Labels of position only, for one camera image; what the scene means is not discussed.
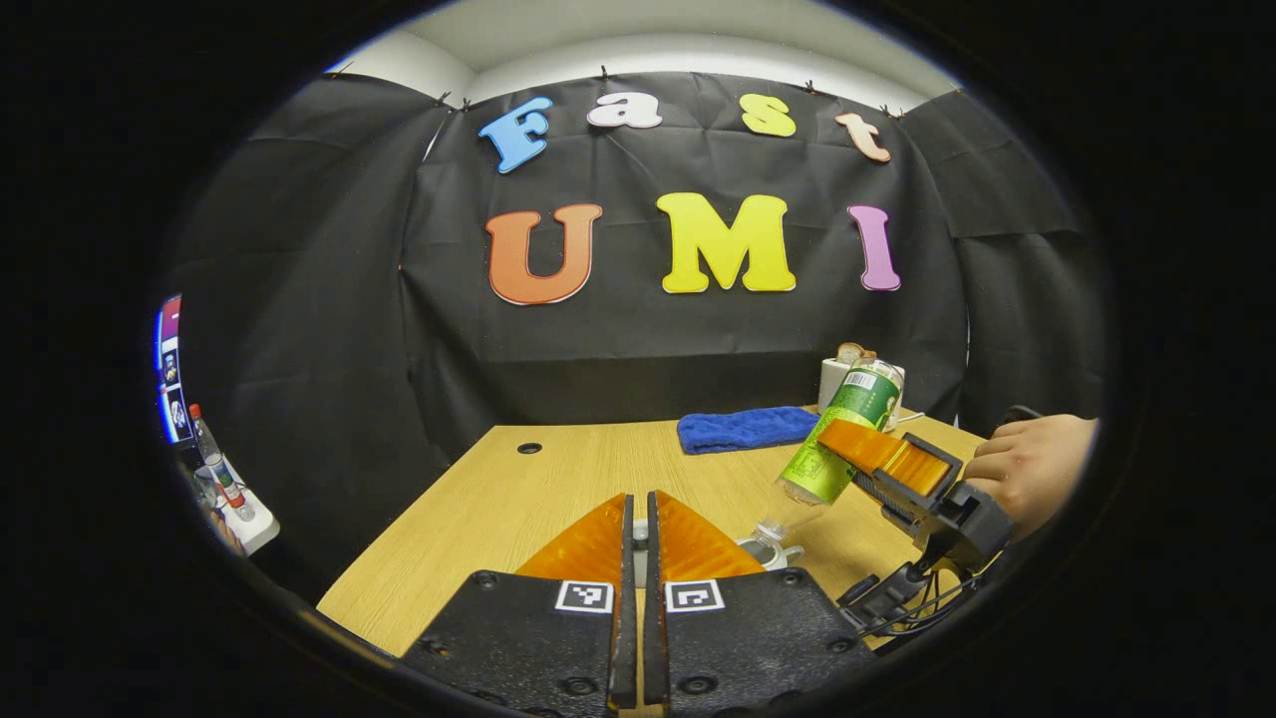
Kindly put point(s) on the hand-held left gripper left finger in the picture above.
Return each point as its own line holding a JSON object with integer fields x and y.
{"x": 626, "y": 618}

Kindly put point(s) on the blue towel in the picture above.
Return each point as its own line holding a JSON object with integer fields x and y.
{"x": 743, "y": 429}

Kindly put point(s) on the green label water bottle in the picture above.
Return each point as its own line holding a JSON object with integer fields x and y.
{"x": 847, "y": 429}

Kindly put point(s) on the toast slice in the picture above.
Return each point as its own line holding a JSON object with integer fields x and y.
{"x": 852, "y": 352}

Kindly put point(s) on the small red cap bottle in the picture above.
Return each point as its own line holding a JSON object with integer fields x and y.
{"x": 214, "y": 464}

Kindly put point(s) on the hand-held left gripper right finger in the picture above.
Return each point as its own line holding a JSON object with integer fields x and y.
{"x": 654, "y": 618}

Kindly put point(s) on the white teacup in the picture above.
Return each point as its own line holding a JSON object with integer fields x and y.
{"x": 773, "y": 553}

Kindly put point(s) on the wall poster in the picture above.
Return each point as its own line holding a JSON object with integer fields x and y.
{"x": 171, "y": 369}

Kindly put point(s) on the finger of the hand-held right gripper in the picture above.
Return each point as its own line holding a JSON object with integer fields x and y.
{"x": 887, "y": 457}
{"x": 897, "y": 501}

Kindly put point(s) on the white toaster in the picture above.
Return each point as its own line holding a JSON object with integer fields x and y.
{"x": 829, "y": 384}

